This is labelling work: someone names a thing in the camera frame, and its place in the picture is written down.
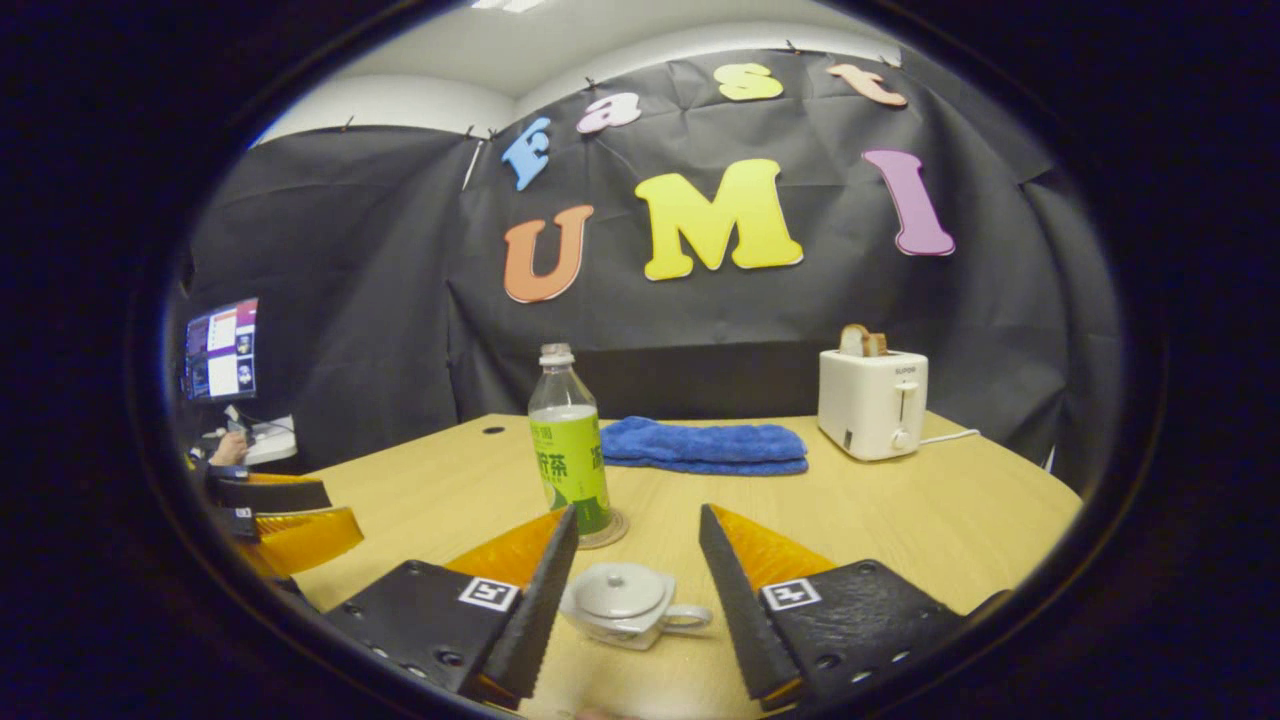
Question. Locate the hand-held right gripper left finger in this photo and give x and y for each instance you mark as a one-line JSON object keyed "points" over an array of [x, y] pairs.
{"points": [[545, 610]]}

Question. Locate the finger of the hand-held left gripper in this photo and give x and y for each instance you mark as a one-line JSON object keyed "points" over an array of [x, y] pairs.
{"points": [[300, 540], [270, 495]]}

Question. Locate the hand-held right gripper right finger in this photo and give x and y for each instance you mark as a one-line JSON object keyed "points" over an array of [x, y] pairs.
{"points": [[735, 610]]}

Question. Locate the white floral teacup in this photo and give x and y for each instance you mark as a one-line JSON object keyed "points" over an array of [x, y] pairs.
{"points": [[625, 628]]}

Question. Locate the round brown coaster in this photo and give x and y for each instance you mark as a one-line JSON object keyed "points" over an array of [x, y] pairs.
{"points": [[612, 530]]}

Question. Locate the green label water bottle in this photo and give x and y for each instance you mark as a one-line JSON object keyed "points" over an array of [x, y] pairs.
{"points": [[570, 460]]}

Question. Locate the white side desk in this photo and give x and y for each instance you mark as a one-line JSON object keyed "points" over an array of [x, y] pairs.
{"points": [[272, 442]]}

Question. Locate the computer monitor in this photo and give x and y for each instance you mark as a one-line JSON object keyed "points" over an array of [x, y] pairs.
{"points": [[222, 350]]}

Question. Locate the blue folded towel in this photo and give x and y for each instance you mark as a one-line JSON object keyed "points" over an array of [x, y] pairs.
{"points": [[700, 445]]}

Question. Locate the white toaster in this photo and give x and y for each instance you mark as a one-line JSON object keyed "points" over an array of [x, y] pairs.
{"points": [[870, 405]]}

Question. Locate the black backdrop cloth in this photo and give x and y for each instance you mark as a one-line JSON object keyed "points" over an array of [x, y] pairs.
{"points": [[700, 330]]}

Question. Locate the toast slices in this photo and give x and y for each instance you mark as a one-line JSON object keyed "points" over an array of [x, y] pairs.
{"points": [[860, 342]]}

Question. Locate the ceiling light panel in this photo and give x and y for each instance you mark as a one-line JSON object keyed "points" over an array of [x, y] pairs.
{"points": [[508, 4]]}

